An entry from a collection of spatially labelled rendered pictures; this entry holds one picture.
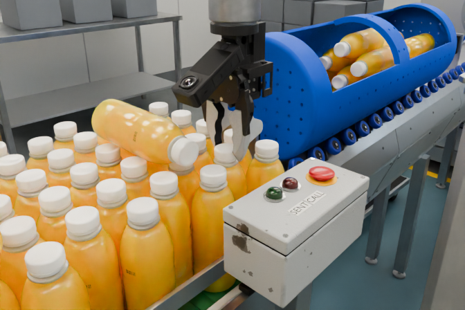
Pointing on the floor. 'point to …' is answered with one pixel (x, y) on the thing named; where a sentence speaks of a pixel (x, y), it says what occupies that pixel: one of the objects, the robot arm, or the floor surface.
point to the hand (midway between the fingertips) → (225, 151)
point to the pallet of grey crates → (322, 1)
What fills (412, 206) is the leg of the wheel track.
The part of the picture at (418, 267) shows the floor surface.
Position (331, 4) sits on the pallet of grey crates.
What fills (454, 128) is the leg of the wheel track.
